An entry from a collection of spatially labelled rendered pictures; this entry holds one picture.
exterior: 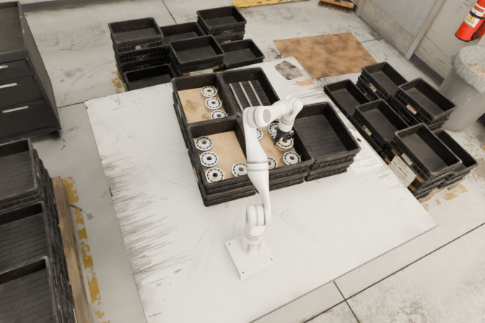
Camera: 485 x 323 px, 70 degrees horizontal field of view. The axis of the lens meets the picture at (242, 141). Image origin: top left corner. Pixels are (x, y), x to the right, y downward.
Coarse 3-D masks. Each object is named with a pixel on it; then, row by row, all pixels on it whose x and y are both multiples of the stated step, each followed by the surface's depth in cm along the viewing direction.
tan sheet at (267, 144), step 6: (264, 132) 206; (264, 138) 202; (270, 138) 203; (264, 144) 200; (270, 144) 200; (264, 150) 197; (270, 150) 197; (276, 150) 198; (294, 150) 200; (276, 156) 195
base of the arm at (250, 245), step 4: (244, 232) 157; (244, 236) 159; (248, 236) 155; (260, 236) 155; (244, 240) 160; (248, 240) 157; (252, 240) 156; (256, 240) 156; (260, 240) 158; (244, 244) 163; (248, 244) 160; (252, 244) 159; (256, 244) 160; (260, 244) 161; (244, 248) 165; (248, 248) 161; (252, 248) 161; (256, 248) 163; (260, 248) 164; (248, 252) 163; (252, 252) 165; (256, 252) 166
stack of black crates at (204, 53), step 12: (204, 36) 300; (180, 48) 299; (192, 48) 304; (204, 48) 307; (216, 48) 300; (180, 60) 293; (192, 60) 278; (204, 60) 282; (216, 60) 289; (180, 72) 283
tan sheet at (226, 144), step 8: (208, 136) 198; (216, 136) 199; (224, 136) 200; (232, 136) 201; (216, 144) 195; (224, 144) 196; (232, 144) 197; (216, 152) 192; (224, 152) 193; (232, 152) 193; (240, 152) 194; (208, 160) 188; (224, 160) 189; (232, 160) 190; (240, 160) 190; (224, 168) 186
